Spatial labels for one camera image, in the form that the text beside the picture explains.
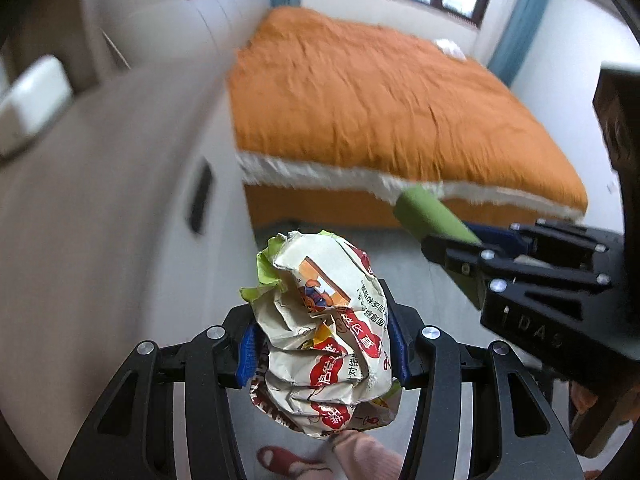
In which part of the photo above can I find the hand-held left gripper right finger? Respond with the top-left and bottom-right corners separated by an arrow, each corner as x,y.
382,285 -> 586,480

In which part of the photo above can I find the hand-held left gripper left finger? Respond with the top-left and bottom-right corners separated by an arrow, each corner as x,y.
57,305 -> 263,480

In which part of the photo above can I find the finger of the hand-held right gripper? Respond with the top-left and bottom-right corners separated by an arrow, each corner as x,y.
465,219 -> 623,273
421,232 -> 613,308

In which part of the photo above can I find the green roll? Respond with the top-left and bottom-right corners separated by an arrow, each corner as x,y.
393,185 -> 483,248

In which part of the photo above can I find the red white wrapper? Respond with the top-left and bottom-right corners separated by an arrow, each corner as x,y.
240,230 -> 403,441

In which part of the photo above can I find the red slipper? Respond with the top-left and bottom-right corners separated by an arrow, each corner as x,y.
256,445 -> 331,480

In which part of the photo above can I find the pink sock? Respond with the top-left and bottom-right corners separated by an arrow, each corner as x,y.
332,432 -> 406,480

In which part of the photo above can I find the white desk cabinet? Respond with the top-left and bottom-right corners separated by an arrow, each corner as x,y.
150,85 -> 261,341

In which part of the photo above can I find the bed with orange blanket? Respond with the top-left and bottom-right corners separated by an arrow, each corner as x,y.
227,6 -> 588,231

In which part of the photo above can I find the small white cloth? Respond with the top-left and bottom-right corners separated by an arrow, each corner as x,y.
435,37 -> 468,61

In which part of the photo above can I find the white ribbed box appliance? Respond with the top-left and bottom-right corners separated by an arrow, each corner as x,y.
0,55 -> 73,156

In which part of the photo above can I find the beige padded headboard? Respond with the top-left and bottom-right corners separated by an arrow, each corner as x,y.
80,0 -> 273,81

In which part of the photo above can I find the black drawer handle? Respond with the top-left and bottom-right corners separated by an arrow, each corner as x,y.
187,157 -> 213,235

